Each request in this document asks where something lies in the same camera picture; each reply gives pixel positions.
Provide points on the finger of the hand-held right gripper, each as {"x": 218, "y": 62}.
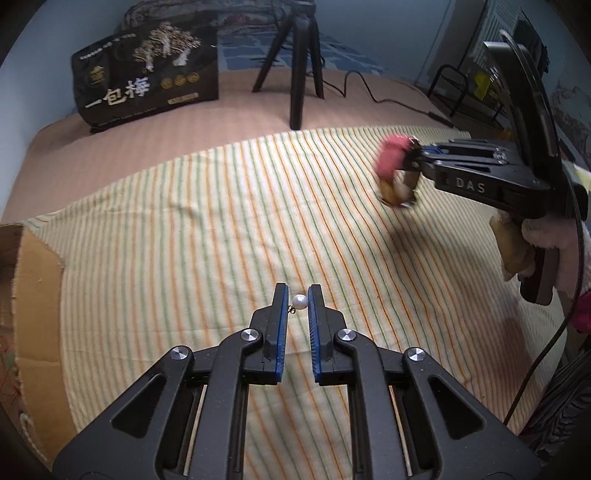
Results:
{"x": 422, "y": 161}
{"x": 461, "y": 150}

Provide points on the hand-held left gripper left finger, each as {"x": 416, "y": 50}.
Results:
{"x": 280, "y": 314}

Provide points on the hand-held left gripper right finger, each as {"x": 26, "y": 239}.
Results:
{"x": 316, "y": 323}

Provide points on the pearl earring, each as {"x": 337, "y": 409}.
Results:
{"x": 301, "y": 302}

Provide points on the cardboard box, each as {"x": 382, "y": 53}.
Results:
{"x": 41, "y": 300}

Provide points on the person's right forearm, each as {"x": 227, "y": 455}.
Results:
{"x": 584, "y": 314}

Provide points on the person's right hand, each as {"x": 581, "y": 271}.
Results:
{"x": 508, "y": 240}

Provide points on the black metal rack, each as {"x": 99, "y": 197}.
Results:
{"x": 457, "y": 104}

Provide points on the yellow striped cloth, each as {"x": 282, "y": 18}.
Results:
{"x": 231, "y": 230}

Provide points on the black tripod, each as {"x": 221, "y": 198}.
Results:
{"x": 298, "y": 83}

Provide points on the brown bed sheet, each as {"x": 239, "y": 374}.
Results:
{"x": 194, "y": 124}

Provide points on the blue plaid blanket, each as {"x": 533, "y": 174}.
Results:
{"x": 240, "y": 53}

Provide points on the dark striped clothing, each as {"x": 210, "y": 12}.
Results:
{"x": 563, "y": 406}

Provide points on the black printed bag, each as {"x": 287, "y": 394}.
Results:
{"x": 106, "y": 69}

